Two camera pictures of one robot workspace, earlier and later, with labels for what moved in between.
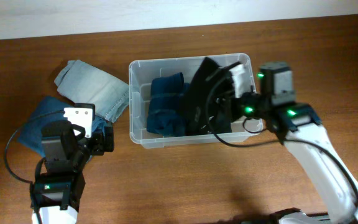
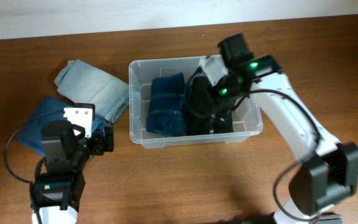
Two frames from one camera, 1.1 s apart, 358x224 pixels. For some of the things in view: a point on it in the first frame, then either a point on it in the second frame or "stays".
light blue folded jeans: x=82 y=83 stays
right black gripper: x=238 y=107 → x=223 y=101
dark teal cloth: x=164 y=116 stays
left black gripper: x=101 y=143 stays
